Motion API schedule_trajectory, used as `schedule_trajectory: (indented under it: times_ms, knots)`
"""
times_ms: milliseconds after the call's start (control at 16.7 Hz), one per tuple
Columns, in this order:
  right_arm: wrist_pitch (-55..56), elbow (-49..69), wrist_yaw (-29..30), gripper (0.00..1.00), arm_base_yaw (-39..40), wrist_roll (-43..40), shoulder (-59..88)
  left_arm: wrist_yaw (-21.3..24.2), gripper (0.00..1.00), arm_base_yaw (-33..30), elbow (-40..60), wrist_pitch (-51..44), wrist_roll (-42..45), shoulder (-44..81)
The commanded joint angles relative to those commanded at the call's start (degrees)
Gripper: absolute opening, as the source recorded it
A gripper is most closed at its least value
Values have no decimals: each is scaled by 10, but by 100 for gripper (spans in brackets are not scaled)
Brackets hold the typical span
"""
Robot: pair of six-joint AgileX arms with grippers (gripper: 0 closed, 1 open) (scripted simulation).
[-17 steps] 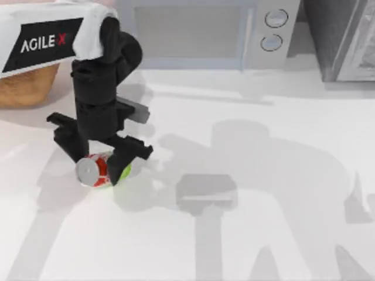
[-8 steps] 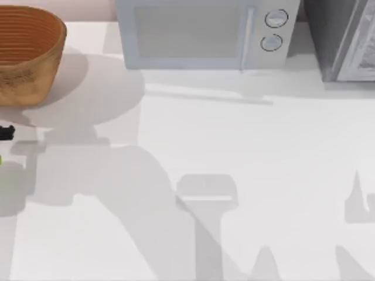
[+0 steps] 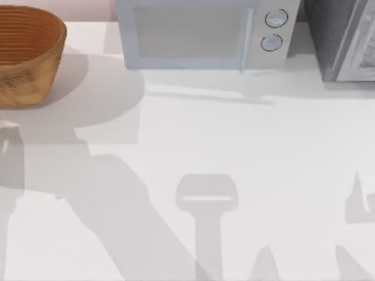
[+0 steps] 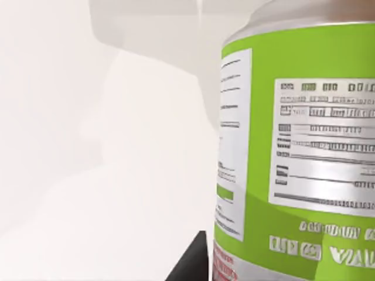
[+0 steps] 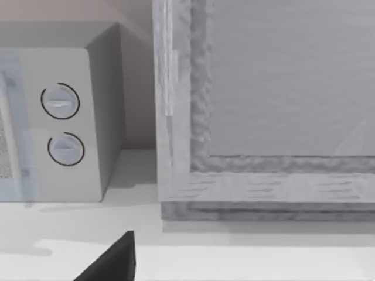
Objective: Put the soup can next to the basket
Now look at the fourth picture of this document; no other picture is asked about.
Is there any green and silver can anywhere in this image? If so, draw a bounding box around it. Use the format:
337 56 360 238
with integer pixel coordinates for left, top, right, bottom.
211 0 375 281

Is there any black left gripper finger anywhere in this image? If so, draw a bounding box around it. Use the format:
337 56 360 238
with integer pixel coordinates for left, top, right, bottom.
164 230 214 281

